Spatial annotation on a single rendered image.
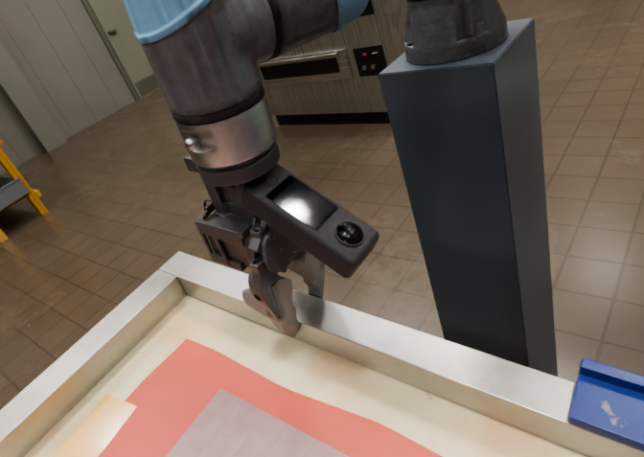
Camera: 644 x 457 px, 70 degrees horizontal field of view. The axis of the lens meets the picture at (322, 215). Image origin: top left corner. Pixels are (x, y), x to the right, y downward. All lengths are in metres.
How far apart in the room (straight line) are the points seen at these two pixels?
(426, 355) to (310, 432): 0.13
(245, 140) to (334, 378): 0.25
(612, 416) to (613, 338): 1.46
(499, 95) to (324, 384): 0.45
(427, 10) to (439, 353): 0.47
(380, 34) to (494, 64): 2.71
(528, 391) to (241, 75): 0.33
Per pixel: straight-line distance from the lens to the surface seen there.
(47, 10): 7.83
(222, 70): 0.34
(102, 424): 0.57
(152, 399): 0.55
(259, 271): 0.41
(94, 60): 7.95
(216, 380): 0.53
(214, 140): 0.36
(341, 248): 0.37
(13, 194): 4.88
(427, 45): 0.72
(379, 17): 3.33
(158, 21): 0.34
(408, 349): 0.45
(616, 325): 1.91
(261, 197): 0.38
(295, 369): 0.50
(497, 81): 0.69
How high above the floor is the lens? 1.42
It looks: 31 degrees down
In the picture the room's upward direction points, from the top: 21 degrees counter-clockwise
